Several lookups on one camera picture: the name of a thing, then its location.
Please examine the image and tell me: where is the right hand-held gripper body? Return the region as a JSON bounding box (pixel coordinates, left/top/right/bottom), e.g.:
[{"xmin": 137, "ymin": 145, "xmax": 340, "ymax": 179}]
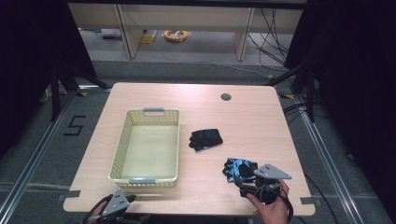
[{"xmin": 246, "ymin": 163, "xmax": 293, "ymax": 205}]

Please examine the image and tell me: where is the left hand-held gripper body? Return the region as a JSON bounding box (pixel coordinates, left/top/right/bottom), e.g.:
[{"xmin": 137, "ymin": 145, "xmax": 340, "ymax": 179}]
[{"xmin": 92, "ymin": 189, "xmax": 132, "ymax": 224}]

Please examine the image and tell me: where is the blue camouflage glove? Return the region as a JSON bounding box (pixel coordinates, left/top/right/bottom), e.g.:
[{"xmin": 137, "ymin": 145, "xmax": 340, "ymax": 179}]
[{"xmin": 221, "ymin": 157, "xmax": 260, "ymax": 184}]

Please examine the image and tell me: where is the yellow perforated plastic basket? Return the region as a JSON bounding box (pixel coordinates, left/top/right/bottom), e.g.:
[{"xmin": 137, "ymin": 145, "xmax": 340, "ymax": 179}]
[{"xmin": 107, "ymin": 106, "xmax": 181, "ymax": 189}]

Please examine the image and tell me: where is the person's left hand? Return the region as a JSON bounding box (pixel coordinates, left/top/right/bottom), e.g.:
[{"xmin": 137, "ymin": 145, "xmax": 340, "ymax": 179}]
[{"xmin": 88, "ymin": 201, "xmax": 109, "ymax": 222}]

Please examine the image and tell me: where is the person's right hand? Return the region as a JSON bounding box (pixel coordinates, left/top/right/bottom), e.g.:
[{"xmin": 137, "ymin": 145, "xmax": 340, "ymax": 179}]
[{"xmin": 245, "ymin": 178, "xmax": 290, "ymax": 224}]

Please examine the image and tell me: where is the black glove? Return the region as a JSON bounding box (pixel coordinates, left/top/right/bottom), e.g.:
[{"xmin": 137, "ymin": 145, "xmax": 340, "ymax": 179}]
[{"xmin": 188, "ymin": 128, "xmax": 224, "ymax": 153}]

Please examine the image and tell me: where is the black metal stand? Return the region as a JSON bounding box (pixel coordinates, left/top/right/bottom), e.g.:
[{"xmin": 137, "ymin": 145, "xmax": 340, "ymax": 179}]
[
  {"xmin": 263, "ymin": 63, "xmax": 316, "ymax": 123},
  {"xmin": 49, "ymin": 63, "xmax": 110, "ymax": 123}
]

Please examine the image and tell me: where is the black curtain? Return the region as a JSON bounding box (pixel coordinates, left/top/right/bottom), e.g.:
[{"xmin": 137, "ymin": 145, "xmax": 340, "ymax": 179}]
[
  {"xmin": 0, "ymin": 0, "xmax": 98, "ymax": 158},
  {"xmin": 283, "ymin": 0, "xmax": 396, "ymax": 218}
]

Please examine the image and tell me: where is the yellow box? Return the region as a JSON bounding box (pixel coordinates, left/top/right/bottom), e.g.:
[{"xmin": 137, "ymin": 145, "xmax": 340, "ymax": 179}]
[{"xmin": 140, "ymin": 29, "xmax": 159, "ymax": 45}]

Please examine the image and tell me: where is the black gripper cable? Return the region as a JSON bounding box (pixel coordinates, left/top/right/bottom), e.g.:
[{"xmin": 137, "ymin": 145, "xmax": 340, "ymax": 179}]
[{"xmin": 278, "ymin": 186, "xmax": 295, "ymax": 222}]

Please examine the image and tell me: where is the black floor cable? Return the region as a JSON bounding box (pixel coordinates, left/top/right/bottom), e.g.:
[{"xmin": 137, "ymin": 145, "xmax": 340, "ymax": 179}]
[{"xmin": 303, "ymin": 172, "xmax": 335, "ymax": 224}]

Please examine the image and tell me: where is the aluminium floor rail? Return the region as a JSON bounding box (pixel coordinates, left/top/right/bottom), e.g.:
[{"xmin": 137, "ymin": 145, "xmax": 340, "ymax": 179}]
[
  {"xmin": 0, "ymin": 88, "xmax": 78, "ymax": 220},
  {"xmin": 295, "ymin": 94, "xmax": 358, "ymax": 224}
]

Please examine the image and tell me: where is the bundle of black cables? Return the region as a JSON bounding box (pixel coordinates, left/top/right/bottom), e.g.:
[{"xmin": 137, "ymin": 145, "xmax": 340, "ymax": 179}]
[{"xmin": 247, "ymin": 8, "xmax": 291, "ymax": 67}]

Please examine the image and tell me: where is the orange cable coil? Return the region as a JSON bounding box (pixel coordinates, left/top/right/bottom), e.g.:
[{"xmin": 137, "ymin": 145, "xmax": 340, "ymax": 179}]
[{"xmin": 163, "ymin": 29, "xmax": 191, "ymax": 43}]

